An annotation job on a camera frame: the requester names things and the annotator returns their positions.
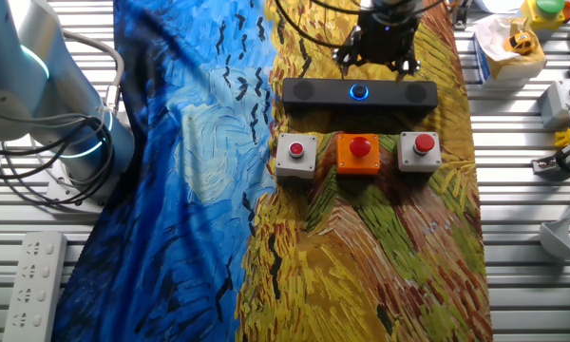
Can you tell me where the grey box large red button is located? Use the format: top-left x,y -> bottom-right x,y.
396,131 -> 443,174

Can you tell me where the grey conduit hose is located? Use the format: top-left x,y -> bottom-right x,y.
59,28 -> 125,115

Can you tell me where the black metal stand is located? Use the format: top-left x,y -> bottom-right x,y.
450,0 -> 472,30

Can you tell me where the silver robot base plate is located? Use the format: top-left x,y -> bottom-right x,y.
45,156 -> 120,215

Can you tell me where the black speaker bar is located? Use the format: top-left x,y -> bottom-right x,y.
282,78 -> 439,115

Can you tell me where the white paper sheet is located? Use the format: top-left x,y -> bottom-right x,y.
473,0 -> 523,14

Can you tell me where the black knob with blue ring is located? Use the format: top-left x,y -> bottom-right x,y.
349,82 -> 371,102

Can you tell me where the metal clamp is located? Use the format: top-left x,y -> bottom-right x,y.
530,142 -> 570,176

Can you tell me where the grey box small red button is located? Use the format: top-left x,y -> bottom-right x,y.
274,132 -> 318,181

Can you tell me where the grey box green button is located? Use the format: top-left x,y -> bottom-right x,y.
537,78 -> 570,129

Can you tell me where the yellow toy car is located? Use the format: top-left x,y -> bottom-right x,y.
504,30 -> 538,56

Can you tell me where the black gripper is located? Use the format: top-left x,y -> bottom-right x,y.
334,13 -> 422,80

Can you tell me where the painted wheat field cloth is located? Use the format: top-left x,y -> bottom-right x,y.
50,0 -> 495,342

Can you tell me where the yellow box green button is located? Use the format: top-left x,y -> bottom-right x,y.
520,0 -> 570,32

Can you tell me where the black looped cable bundle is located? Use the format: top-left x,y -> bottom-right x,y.
0,113 -> 118,208

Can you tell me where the white power strip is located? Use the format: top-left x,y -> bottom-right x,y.
2,231 -> 68,342

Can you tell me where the orange box red mushroom button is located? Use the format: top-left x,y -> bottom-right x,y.
335,132 -> 382,177

